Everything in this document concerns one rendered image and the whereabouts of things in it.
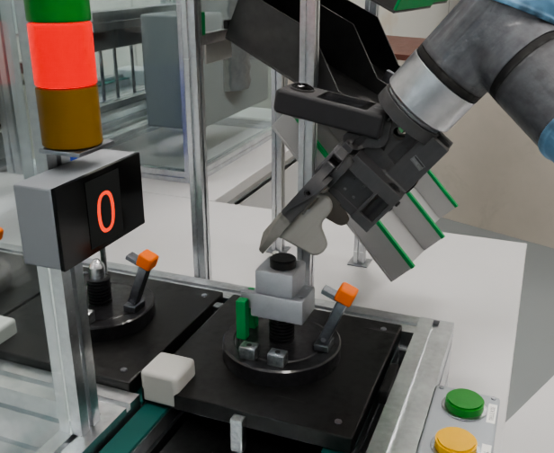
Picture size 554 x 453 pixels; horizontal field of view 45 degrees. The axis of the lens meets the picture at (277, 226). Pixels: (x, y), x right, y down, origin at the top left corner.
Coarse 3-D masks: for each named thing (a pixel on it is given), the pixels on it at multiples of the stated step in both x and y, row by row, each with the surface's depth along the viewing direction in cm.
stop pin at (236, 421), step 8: (232, 416) 70; (240, 416) 70; (232, 424) 69; (240, 424) 69; (232, 432) 70; (240, 432) 69; (232, 440) 70; (240, 440) 70; (232, 448) 70; (240, 448) 70
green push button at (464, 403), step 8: (456, 392) 73; (464, 392) 73; (472, 392) 73; (448, 400) 72; (456, 400) 71; (464, 400) 71; (472, 400) 71; (480, 400) 71; (448, 408) 71; (456, 408) 70; (464, 408) 70; (472, 408) 70; (480, 408) 70; (464, 416) 70; (472, 416) 70
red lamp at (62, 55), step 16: (32, 32) 52; (48, 32) 52; (64, 32) 52; (80, 32) 53; (32, 48) 53; (48, 48) 52; (64, 48) 52; (80, 48) 53; (32, 64) 53; (48, 64) 52; (64, 64) 53; (80, 64) 53; (48, 80) 53; (64, 80) 53; (80, 80) 54; (96, 80) 55
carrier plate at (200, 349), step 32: (224, 320) 88; (352, 320) 88; (192, 352) 80; (352, 352) 80; (384, 352) 80; (192, 384) 74; (224, 384) 74; (256, 384) 74; (320, 384) 74; (352, 384) 74; (224, 416) 71; (256, 416) 69; (288, 416) 69; (320, 416) 69; (352, 416) 69; (352, 448) 66
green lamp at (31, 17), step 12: (24, 0) 52; (36, 0) 51; (48, 0) 51; (60, 0) 51; (72, 0) 51; (84, 0) 52; (36, 12) 51; (48, 12) 51; (60, 12) 51; (72, 12) 52; (84, 12) 52
